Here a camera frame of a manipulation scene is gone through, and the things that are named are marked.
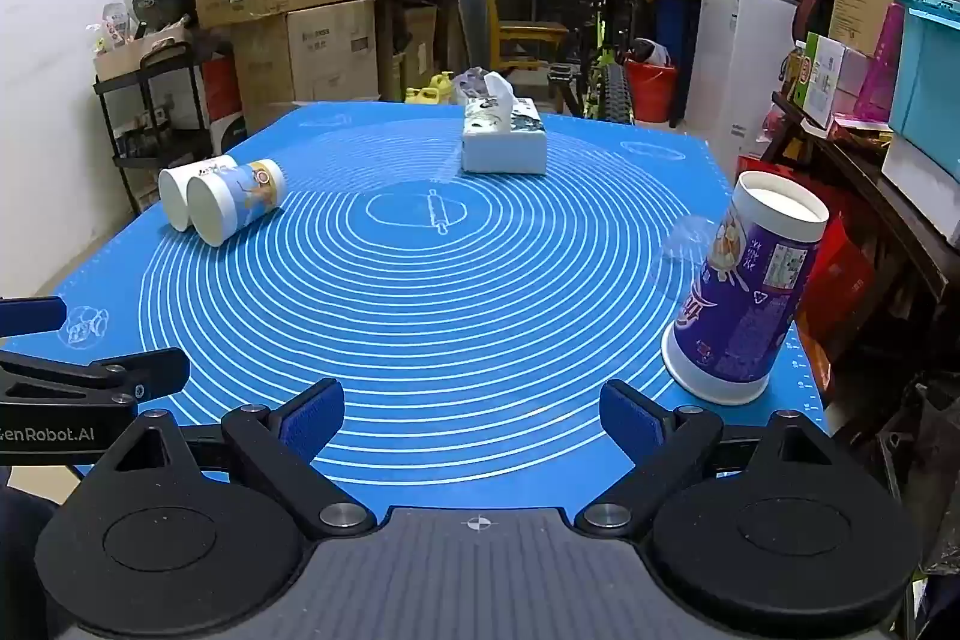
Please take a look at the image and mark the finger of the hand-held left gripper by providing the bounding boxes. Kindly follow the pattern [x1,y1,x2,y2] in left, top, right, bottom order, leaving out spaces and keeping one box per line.
[0,347,190,402]
[0,297,67,338]

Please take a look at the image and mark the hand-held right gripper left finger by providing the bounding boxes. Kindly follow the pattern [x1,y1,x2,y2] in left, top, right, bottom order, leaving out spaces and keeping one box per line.
[90,377,376,536]

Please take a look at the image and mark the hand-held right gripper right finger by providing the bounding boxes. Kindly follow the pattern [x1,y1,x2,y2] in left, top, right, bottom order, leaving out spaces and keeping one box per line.
[574,379,854,536]

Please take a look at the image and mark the white printed paper cup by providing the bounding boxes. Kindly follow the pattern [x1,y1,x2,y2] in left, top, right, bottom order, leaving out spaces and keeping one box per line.
[186,158,287,247]
[157,155,239,232]

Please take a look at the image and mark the purple paper cup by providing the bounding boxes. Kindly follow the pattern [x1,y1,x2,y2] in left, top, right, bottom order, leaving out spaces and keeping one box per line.
[660,170,830,406]

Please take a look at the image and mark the clear plastic cup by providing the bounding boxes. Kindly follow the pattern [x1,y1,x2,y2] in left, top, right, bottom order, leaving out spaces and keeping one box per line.
[658,214,725,304]

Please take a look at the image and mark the blue silicone baking mat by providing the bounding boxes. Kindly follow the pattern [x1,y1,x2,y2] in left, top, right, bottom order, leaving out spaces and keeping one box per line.
[0,100,826,513]

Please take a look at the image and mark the black metal shelf rack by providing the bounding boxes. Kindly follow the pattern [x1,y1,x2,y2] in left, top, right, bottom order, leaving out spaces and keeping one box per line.
[94,36,242,214]

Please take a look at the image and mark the red shopping bag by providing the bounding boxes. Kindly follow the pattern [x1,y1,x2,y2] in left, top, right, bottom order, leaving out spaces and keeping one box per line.
[739,156,875,341]

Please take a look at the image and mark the white tissue pack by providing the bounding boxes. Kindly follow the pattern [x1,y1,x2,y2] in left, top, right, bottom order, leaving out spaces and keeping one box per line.
[459,71,548,175]

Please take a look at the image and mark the red plastic bucket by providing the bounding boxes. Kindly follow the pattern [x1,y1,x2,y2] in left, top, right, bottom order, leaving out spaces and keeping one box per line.
[625,56,678,124]

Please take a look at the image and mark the dark wooden shelf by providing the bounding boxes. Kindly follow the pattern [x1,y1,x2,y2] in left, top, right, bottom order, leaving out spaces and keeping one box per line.
[772,92,960,311]

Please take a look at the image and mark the yellow plastic bottles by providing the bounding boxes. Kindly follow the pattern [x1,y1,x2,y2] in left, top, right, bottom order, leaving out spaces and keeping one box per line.
[405,71,455,105]

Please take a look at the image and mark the closed brown cardboard box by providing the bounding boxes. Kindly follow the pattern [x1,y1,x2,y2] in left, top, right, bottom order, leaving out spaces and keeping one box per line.
[232,0,380,112]

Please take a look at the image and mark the white chest freezer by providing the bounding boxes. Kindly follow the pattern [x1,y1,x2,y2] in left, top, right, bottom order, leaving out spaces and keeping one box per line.
[686,0,803,161]

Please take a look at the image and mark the green and white carton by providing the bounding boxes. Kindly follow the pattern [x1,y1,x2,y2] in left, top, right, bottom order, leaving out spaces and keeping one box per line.
[793,34,848,130]

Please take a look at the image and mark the black bicycle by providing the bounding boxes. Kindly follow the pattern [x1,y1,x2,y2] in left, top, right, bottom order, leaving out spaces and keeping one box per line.
[487,0,661,124]

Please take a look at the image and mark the yellow wooden chair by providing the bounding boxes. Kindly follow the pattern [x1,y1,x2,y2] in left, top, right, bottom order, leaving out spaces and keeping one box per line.
[478,0,571,77]

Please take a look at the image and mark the pink box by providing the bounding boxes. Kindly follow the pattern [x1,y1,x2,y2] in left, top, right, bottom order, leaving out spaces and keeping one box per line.
[859,4,905,101]

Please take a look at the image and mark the teal plastic crate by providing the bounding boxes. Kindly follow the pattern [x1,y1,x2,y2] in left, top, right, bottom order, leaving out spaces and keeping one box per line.
[889,0,960,161]

